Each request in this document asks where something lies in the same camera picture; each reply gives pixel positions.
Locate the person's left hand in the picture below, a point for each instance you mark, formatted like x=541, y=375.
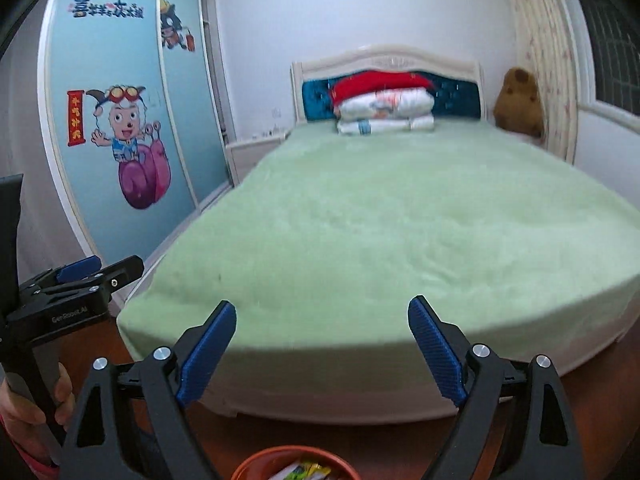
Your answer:
x=65, y=395

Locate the green fleece blanket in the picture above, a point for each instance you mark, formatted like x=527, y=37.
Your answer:
x=375, y=235

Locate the barred window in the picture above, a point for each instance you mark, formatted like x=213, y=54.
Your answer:
x=615, y=60

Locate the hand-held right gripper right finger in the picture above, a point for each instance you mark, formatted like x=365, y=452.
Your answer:
x=435, y=350

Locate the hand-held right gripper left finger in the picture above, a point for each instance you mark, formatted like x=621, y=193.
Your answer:
x=210, y=355

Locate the orange plastic bin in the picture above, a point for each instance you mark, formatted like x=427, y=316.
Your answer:
x=250, y=466

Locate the blue wardrobe door goat cartoon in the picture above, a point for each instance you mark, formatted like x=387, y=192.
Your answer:
x=100, y=185

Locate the white nightstand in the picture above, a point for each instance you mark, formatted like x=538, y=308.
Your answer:
x=250, y=157

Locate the white cartoon print pillow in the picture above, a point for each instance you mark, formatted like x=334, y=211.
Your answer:
x=395, y=105

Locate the person's left forearm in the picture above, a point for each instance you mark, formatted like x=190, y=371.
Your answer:
x=35, y=467

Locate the blue wardrobe door wolf cartoon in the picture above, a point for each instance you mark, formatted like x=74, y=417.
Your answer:
x=200, y=110

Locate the brown plush toy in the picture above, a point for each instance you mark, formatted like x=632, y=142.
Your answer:
x=517, y=105

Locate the cream floral curtain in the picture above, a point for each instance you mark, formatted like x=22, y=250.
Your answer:
x=545, y=60

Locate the white bed frame blue headboard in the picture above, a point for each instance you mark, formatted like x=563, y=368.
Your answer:
x=390, y=57

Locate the green snack packet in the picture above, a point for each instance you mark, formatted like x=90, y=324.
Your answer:
x=305, y=473

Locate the white folded quilt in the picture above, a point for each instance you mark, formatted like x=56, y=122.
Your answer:
x=390, y=126

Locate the red pillow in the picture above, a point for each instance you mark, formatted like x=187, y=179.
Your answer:
x=375, y=82

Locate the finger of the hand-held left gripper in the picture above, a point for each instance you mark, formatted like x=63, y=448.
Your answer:
x=75, y=270
x=107, y=275

